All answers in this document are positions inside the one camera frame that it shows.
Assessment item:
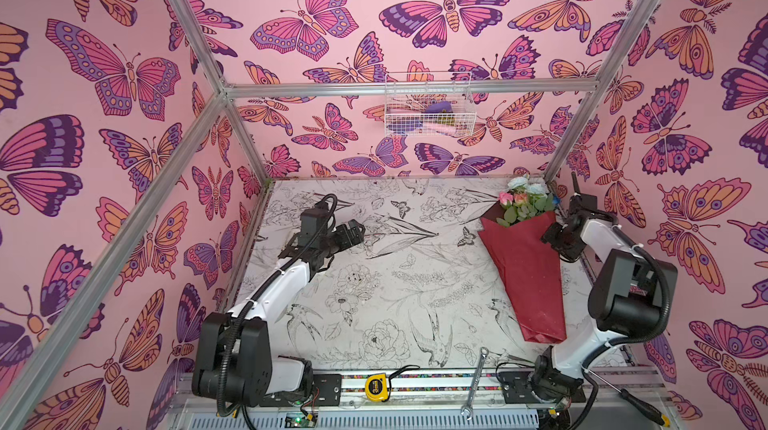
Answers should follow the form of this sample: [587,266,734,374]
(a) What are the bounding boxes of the aluminium frame post right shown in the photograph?
[544,0,662,183]

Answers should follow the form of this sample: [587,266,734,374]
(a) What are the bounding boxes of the green circuit board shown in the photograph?
[284,413,318,429]

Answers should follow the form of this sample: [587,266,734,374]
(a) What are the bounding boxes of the silver combination wrench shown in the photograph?
[460,346,490,421]

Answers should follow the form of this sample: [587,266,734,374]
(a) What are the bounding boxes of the dark red wrapping paper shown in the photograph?
[479,203,567,344]

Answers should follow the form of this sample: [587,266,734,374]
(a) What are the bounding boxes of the aluminium frame crossbar back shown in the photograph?
[226,78,599,100]

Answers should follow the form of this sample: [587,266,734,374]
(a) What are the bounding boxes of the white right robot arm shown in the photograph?
[529,190,678,401]

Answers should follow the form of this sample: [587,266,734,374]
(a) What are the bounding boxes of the small pink fake rose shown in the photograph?
[499,192,515,209]

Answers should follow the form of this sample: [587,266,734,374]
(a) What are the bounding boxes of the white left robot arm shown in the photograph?
[191,194,365,417]

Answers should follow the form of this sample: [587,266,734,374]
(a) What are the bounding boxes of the black yellow screwdriver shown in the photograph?
[582,367,671,428]

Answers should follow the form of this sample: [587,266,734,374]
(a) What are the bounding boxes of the white wire basket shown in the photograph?
[382,72,477,139]

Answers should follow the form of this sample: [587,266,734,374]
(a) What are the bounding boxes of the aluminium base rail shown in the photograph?
[170,366,670,416]

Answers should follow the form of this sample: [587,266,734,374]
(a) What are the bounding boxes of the aluminium frame post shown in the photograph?
[169,0,269,185]
[544,0,662,183]

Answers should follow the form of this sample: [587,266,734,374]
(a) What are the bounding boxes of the yellow tape measure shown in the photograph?
[364,373,391,402]

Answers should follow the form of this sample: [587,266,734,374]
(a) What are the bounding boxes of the white fake rose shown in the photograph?
[495,174,560,227]

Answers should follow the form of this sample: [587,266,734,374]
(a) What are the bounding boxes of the aluminium frame post left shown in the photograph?
[169,0,269,185]

